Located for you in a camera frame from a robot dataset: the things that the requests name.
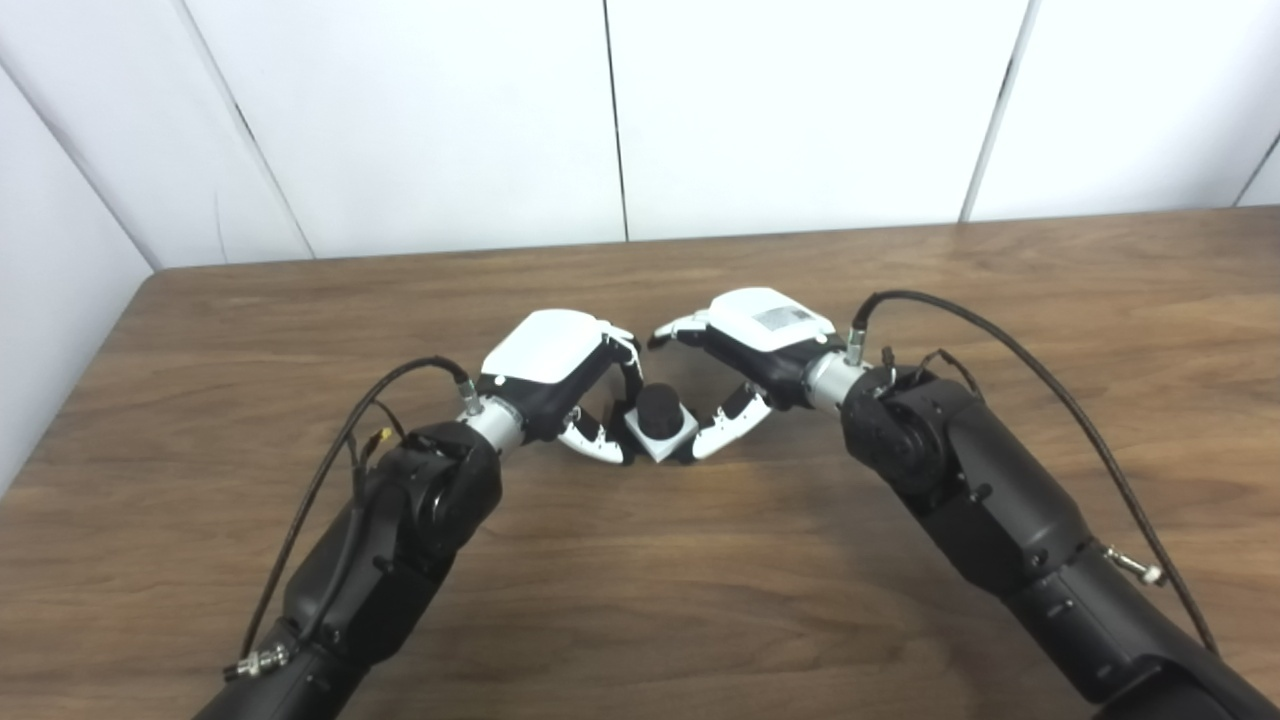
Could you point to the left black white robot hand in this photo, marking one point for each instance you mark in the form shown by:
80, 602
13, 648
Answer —
545, 350

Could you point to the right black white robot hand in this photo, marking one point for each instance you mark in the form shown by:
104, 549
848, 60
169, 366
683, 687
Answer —
770, 335

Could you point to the black peg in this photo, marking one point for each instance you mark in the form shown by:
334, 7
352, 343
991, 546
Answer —
658, 408

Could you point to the white square piece with hole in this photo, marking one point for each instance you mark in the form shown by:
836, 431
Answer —
660, 447

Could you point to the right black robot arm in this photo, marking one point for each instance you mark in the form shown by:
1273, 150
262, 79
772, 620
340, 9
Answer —
990, 510

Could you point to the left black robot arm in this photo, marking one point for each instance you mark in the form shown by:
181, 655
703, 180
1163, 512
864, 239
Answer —
390, 540

